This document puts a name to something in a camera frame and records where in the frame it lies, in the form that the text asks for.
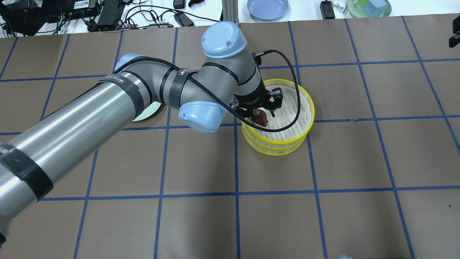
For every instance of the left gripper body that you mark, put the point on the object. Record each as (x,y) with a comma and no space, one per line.
(252,99)

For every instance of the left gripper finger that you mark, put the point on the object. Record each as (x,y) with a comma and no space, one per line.
(240,112)
(275,100)

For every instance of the brown steamed bun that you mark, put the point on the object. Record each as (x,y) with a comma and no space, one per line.
(259,117)

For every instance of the yellow bamboo steamer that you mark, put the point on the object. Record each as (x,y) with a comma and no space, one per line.
(283,117)
(276,149)

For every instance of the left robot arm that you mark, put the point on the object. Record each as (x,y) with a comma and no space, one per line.
(229,81)

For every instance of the blue plate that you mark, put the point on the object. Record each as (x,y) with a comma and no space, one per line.
(267,10)

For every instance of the light green plate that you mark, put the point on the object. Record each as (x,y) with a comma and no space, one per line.
(148,112)

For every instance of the black power adapter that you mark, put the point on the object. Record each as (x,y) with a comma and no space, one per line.
(327,10)

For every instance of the clear green bowl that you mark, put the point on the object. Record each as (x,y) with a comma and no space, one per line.
(356,11)

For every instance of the green sponge block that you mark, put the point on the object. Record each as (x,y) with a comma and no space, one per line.
(366,6)

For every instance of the blue sponge block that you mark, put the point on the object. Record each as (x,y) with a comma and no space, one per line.
(378,7)

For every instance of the black power brick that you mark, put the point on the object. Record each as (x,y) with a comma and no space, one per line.
(110,15)

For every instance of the aluminium frame post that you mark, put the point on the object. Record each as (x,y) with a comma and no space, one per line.
(230,11)

